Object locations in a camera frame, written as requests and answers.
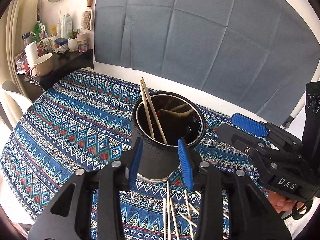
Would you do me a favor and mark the person's right hand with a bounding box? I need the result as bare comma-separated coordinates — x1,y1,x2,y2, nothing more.
267,191,297,213

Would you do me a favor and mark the short wooden chopstick on cloth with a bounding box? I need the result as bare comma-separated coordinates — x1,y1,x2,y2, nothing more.
178,212,197,228

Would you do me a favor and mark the black cylindrical utensil holder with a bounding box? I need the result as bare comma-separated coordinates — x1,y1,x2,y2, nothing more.
131,90,206,182

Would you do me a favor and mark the wooden chopstick in holder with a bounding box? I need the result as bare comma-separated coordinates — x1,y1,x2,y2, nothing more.
139,80,155,139
140,77,168,145

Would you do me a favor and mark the blue patterned tablecloth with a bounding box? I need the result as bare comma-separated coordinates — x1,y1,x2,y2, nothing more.
0,69,271,240

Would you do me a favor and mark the beige ceramic mug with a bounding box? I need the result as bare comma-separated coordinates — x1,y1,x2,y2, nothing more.
30,53,53,77

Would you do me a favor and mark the black side shelf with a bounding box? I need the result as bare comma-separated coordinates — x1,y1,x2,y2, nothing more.
23,49,94,91

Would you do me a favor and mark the clear pink organizer box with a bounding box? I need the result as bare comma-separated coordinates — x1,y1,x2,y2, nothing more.
16,54,30,75

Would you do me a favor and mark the white paper towel roll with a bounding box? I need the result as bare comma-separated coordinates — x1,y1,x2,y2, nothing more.
24,41,39,68

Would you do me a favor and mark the blue lidded cream jar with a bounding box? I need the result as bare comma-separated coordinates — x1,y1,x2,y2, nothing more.
54,37,68,53

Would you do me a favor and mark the pink lidded jar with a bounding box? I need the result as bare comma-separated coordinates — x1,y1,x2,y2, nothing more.
76,33,89,53

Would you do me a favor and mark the small potted plant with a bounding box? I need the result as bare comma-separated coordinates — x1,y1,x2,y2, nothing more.
68,29,80,51

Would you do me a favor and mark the white electric toothbrush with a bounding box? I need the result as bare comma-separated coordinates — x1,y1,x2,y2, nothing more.
57,10,61,35

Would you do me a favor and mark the white lotion bottle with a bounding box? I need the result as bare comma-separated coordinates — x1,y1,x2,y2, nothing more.
62,13,73,39

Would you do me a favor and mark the wooden hair brush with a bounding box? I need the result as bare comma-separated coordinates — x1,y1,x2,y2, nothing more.
80,0,93,31

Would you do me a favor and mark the grey-blue wall cloth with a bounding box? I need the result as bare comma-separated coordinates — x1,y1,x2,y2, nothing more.
94,0,319,125

